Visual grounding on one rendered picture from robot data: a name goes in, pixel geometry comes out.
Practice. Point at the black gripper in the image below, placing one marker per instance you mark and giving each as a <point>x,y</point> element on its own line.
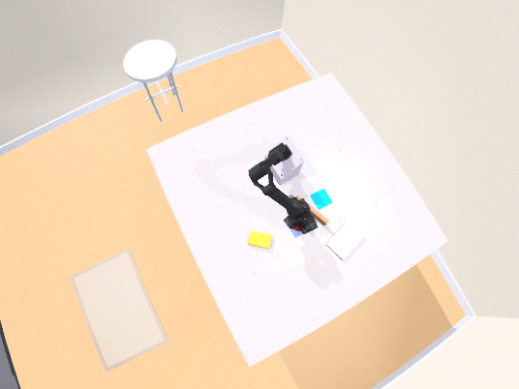
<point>301,225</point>

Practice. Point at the yellow block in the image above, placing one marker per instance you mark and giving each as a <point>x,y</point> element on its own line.
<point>259,239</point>

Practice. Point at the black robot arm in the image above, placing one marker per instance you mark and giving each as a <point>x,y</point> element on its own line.
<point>298,210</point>

